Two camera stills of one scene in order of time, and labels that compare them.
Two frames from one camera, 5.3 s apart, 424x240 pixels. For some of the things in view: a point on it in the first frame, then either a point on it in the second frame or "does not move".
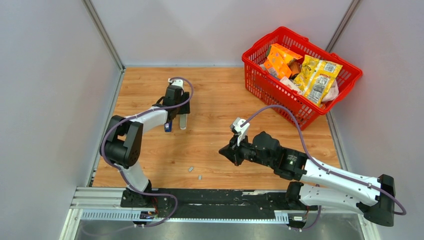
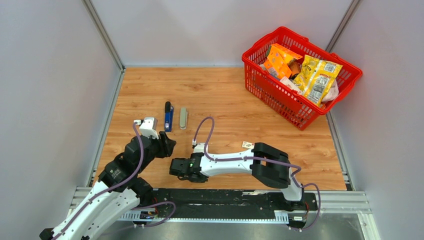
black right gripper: (232, 151) -> (193, 181)
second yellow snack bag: (304, 76) does not move
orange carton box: (281, 60) does not move
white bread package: (291, 84) does not move
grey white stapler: (183, 121) does not move
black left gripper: (185, 109) -> (165, 144)
